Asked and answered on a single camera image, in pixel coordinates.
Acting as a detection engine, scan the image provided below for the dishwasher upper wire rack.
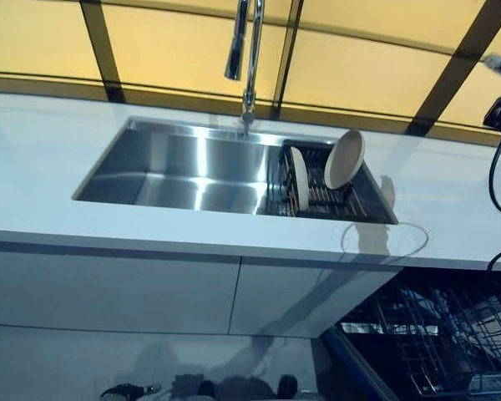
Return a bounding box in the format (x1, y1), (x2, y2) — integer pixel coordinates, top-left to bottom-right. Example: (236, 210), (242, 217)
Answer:
(473, 290), (501, 377)

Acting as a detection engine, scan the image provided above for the chrome gooseneck faucet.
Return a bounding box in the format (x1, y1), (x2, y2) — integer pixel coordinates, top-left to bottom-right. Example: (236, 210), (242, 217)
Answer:
(224, 0), (265, 137)

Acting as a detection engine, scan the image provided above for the dishwasher lower wire rack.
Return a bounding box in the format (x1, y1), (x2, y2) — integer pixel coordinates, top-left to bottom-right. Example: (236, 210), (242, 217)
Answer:
(337, 279), (501, 401)

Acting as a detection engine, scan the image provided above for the black dish drying rack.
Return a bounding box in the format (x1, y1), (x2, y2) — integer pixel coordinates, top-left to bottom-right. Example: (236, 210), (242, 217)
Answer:
(261, 140), (388, 221)

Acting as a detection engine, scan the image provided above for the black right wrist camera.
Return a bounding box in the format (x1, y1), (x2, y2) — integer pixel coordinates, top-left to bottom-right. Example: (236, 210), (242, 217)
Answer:
(483, 95), (501, 129)

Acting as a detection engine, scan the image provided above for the wide white cabinet door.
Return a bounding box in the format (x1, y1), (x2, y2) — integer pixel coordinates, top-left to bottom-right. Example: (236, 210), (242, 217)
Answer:
(0, 240), (243, 335)

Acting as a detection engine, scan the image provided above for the beige round plate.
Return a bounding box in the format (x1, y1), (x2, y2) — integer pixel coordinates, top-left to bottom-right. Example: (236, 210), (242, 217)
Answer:
(323, 129), (367, 190)
(290, 146), (311, 209)

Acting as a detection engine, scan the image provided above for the stainless steel sink basin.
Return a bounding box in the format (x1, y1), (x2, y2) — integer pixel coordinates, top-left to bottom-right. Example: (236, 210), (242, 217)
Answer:
(70, 115), (400, 226)

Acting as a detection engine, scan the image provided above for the narrow white cabinet door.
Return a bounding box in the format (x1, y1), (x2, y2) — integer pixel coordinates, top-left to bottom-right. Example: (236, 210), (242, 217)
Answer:
(229, 254), (402, 339)

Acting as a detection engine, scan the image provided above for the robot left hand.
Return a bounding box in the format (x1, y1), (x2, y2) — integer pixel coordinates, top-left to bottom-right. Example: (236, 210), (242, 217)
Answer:
(101, 382), (151, 401)

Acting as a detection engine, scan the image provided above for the dishwasher wire rack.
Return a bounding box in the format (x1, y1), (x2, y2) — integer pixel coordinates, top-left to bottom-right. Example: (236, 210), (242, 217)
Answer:
(337, 279), (501, 401)
(473, 290), (501, 377)

